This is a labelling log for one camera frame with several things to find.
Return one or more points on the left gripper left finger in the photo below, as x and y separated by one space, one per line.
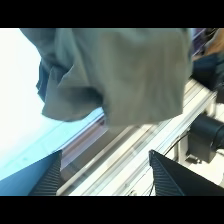
30 180

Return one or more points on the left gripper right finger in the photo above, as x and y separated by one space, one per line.
180 180

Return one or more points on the grey-brown shirt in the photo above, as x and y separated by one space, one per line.
133 73

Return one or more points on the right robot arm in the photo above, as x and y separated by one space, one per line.
206 131

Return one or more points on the rust brown garment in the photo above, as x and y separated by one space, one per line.
215 41

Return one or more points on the silver frame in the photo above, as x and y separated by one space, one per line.
133 156

